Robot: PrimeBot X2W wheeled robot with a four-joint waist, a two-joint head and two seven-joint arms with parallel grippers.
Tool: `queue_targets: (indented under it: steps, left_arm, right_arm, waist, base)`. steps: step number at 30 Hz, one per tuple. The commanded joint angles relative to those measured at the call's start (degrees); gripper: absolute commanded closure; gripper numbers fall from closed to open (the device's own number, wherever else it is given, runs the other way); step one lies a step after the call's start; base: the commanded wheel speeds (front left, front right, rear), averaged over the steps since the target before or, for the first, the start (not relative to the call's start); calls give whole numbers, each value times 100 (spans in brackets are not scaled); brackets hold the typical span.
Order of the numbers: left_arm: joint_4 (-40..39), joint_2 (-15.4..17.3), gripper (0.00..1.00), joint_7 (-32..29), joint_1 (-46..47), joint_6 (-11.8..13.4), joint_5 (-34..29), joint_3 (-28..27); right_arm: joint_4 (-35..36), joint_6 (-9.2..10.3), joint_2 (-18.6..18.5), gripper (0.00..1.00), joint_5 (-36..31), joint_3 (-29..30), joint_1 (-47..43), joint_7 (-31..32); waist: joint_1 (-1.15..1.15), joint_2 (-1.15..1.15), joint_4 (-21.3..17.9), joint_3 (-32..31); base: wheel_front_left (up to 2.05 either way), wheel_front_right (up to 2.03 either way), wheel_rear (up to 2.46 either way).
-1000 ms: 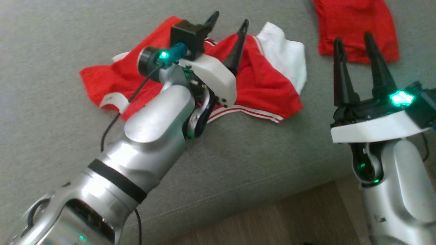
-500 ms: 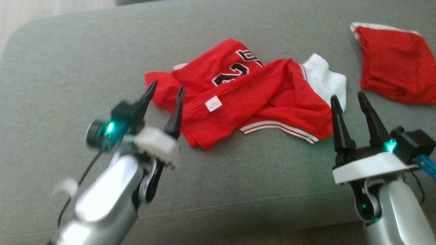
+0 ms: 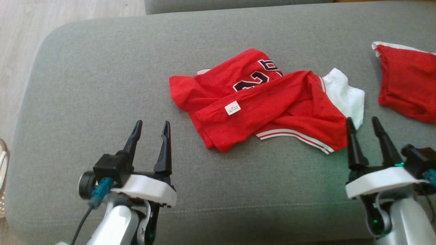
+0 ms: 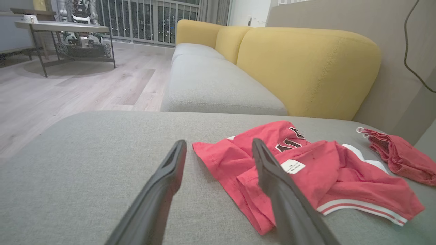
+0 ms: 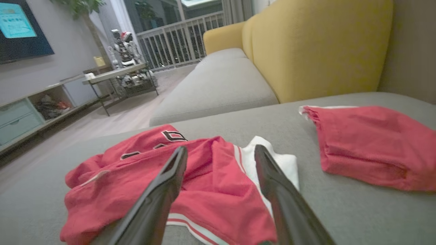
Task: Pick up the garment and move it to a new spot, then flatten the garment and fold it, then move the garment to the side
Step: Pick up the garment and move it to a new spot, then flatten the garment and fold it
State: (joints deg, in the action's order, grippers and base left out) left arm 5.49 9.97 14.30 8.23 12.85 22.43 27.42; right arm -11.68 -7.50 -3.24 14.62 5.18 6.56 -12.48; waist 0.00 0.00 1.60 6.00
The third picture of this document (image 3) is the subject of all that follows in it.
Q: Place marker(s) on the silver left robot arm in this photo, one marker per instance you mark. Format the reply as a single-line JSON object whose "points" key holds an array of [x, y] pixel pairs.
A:
{"points": [[115, 224]]}

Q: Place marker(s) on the red white jersey shirt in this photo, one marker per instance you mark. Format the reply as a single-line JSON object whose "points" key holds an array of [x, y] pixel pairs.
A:
{"points": [[272, 105]]}

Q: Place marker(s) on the teal right camera connector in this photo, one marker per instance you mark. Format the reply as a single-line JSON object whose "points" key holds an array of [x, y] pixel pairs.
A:
{"points": [[432, 177]]}

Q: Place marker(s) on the red white jersey shorts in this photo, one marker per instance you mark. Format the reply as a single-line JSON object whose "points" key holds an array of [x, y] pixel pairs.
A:
{"points": [[408, 85]]}

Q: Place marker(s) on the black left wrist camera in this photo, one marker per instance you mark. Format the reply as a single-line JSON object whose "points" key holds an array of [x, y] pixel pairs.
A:
{"points": [[110, 168]]}

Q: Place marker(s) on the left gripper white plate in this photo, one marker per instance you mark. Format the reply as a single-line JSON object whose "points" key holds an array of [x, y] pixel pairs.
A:
{"points": [[150, 189]]}

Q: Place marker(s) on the teal left camera connector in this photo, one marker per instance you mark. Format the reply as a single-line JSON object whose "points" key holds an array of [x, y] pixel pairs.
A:
{"points": [[102, 190]]}

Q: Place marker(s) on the grey fabric sofa seat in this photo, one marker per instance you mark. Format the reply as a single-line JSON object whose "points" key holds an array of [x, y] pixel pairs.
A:
{"points": [[102, 85]]}

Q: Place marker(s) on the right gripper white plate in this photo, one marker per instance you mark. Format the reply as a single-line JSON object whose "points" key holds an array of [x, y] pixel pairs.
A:
{"points": [[378, 182]]}

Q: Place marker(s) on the white perforated laundry basket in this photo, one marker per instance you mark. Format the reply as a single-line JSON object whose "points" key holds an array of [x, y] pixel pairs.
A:
{"points": [[3, 177]]}

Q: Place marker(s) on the teal camera connector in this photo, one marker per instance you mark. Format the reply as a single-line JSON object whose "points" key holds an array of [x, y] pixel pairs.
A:
{"points": [[432, 177], [102, 190]]}

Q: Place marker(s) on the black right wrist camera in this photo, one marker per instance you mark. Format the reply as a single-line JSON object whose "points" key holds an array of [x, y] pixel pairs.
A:
{"points": [[420, 160]]}

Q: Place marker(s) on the grey sofa back cushion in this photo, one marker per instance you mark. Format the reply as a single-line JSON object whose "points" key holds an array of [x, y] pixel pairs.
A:
{"points": [[238, 5]]}

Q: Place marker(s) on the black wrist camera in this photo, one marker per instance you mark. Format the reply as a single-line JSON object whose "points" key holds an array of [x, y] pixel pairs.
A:
{"points": [[110, 168], [420, 160]]}

